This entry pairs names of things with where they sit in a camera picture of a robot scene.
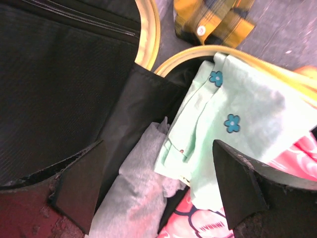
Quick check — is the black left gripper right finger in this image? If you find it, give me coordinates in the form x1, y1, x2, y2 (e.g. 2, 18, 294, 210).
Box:
212, 140, 317, 238

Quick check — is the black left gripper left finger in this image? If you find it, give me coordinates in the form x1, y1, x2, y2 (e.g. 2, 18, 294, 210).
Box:
0, 141, 106, 238

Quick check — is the yellow plaid shirt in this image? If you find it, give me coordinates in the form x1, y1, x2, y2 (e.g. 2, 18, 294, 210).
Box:
173, 0, 255, 48

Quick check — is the yellow suitcase with black lining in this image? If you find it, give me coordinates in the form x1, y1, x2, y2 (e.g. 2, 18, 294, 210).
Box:
0, 0, 317, 189

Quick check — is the pink bear print garment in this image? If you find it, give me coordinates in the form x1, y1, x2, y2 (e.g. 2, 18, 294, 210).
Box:
158, 133, 317, 238

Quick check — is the grey cloth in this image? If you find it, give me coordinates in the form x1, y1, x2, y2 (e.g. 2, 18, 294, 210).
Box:
87, 119, 185, 238

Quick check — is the mint green printed garment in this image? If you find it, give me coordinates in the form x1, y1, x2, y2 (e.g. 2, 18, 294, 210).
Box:
155, 53, 317, 211

